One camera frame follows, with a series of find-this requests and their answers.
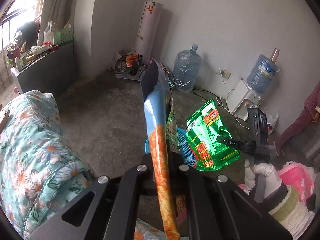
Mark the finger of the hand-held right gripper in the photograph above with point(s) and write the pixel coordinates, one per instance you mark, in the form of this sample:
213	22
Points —
230	142

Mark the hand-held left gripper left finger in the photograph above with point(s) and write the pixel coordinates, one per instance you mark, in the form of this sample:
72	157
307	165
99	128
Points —
140	177

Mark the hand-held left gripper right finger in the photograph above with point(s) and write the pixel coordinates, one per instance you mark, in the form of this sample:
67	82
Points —
185	177

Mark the green snack bag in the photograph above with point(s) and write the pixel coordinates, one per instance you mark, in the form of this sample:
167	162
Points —
207	135

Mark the blue orange snack bag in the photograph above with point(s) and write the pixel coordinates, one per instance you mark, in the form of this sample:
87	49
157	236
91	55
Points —
160	155

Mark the blue plastic basket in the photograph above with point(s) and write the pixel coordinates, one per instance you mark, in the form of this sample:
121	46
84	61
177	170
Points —
183	145

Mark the person's right forearm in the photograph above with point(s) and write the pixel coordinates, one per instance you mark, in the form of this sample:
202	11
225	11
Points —
287	205

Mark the person's right hand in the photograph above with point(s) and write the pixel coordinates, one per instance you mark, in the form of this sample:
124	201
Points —
268	172

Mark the clear plastic bag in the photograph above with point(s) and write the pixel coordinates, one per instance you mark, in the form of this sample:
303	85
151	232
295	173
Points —
272	125

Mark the white water dispenser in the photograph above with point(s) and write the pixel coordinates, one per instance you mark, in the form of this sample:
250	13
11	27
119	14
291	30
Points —
240	97

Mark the green white snack packet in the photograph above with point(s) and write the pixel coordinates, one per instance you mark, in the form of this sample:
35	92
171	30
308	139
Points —
172	130

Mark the blue water jug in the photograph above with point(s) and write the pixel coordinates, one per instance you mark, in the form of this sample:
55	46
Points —
261	72

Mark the copper thermos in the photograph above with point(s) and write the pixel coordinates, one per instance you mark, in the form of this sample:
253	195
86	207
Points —
274	55

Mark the empty clear water jug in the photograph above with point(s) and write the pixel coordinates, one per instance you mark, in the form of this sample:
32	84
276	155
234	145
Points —
187	67

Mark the floral teal blanket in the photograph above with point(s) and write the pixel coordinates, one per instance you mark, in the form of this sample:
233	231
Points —
37	155

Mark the orange black snack bag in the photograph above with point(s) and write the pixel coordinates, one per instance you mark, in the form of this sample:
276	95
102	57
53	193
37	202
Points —
127	65

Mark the printed paper roll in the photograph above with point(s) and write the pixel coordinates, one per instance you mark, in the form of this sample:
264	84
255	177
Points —
150	30

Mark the grey cabinet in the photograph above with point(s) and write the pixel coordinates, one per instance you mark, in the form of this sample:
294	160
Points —
50	70

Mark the green plastic basket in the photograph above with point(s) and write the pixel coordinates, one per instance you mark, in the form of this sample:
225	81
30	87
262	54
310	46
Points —
62	36

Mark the green white box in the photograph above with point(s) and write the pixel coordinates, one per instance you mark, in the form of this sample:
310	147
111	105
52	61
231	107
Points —
22	63

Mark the small white plastic bag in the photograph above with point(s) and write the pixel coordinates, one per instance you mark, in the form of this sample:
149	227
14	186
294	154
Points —
48	33

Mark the red thermos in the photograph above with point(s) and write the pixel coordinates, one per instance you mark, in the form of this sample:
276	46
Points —
14	55

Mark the black backpack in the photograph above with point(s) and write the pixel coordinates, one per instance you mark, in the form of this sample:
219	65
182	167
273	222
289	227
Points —
26	32

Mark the grey curtain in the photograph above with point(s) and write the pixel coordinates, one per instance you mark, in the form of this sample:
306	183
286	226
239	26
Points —
60	0

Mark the wall socket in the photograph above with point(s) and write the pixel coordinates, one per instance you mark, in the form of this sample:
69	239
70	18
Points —
226	74

